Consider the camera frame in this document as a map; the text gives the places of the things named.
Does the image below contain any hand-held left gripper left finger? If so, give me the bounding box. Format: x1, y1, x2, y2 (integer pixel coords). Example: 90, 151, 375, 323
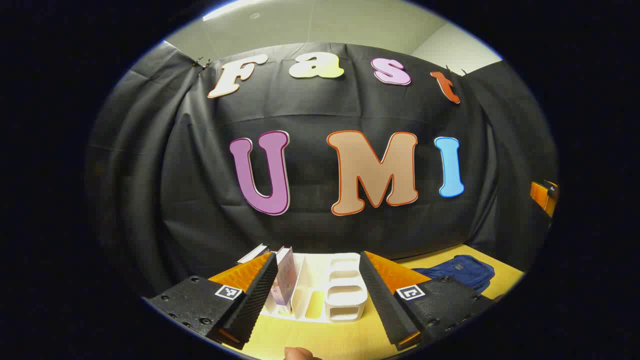
142, 251, 279, 351

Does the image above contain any white bookshelf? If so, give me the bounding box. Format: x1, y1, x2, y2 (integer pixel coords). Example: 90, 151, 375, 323
250, 252, 369, 323

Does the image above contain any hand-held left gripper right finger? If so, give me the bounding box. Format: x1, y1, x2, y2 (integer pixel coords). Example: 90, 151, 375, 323
359, 251, 496, 351

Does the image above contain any black backdrop cloth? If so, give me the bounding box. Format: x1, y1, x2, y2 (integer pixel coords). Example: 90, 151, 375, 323
87, 42, 558, 296

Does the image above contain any blue schoolbag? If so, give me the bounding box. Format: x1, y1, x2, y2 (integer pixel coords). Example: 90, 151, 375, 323
411, 254, 496, 293

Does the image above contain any pink purple book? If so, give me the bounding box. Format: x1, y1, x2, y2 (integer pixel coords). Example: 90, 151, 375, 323
270, 246, 298, 307

